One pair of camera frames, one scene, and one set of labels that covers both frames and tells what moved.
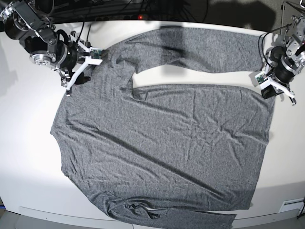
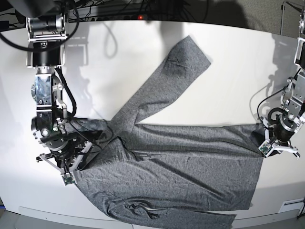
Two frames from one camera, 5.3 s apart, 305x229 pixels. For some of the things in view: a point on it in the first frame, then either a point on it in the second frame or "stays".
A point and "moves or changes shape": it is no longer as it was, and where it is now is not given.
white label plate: x=292 y=204 stays
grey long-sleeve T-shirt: x=168 y=157 moves or changes shape
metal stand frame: x=283 y=8 stays
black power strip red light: x=118 y=17 stays
